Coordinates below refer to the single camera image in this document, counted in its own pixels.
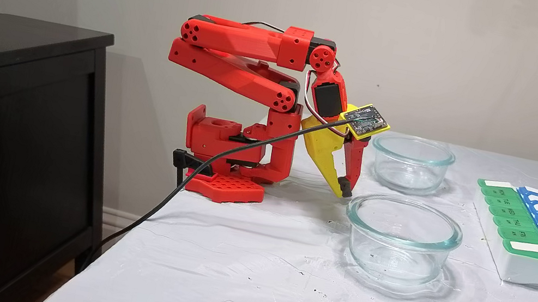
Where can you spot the glass bowl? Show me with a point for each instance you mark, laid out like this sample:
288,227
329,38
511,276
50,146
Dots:
410,167
430,240

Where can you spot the weekly pill organizer box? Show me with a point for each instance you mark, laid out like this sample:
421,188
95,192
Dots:
530,269

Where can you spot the black table clamp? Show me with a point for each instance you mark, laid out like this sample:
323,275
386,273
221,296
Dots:
189,161

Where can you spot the black camera circuit board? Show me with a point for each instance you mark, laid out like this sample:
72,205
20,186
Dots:
365,122

